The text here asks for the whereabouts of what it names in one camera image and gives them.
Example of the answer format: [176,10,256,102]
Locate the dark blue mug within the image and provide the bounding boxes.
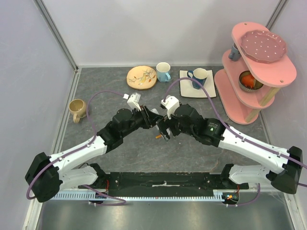
[187,68,208,90]

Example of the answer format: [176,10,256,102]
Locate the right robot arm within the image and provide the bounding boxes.
[159,102,303,194]

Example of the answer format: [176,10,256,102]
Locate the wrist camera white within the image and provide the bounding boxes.
[161,95,180,119]
[123,92,141,111]

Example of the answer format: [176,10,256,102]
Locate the light blue mug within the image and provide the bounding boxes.
[156,62,171,82]

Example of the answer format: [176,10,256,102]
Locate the bowl with fruit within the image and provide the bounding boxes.
[238,70,263,92]

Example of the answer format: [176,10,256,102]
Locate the pink three-tier shelf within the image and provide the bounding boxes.
[214,22,296,125]

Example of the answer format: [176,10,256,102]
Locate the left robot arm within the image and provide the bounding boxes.
[25,106,163,203]

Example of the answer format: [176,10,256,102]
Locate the grey blue cup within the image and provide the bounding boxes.
[228,43,241,61]

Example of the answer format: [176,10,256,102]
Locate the white square plate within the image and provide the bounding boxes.
[180,70,216,98]

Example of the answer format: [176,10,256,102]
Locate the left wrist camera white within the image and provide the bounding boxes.
[123,92,141,111]

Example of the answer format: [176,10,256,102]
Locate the white slotted cable duct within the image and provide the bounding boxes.
[51,190,234,202]

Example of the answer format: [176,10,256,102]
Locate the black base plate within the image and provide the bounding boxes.
[90,172,249,197]

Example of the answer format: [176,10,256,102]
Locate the pink dotted plate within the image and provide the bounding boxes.
[240,30,287,64]

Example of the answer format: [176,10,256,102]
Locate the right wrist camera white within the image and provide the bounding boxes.
[161,95,180,119]

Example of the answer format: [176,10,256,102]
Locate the beige ceramic mug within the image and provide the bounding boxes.
[69,99,87,124]

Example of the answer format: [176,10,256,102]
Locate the white remote control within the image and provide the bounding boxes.
[151,108,159,114]

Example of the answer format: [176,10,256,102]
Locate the yellow floral plate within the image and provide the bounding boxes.
[126,66,157,90]

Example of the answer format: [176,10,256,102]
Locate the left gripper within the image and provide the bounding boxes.
[121,104,163,138]

